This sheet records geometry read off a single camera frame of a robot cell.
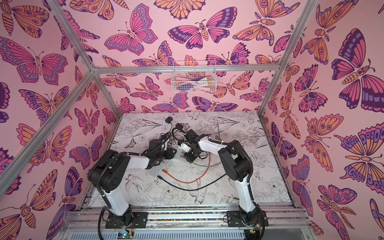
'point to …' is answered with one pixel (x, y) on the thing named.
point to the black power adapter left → (168, 120)
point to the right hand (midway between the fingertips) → (187, 156)
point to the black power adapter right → (178, 125)
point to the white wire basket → (194, 76)
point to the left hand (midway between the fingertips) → (177, 150)
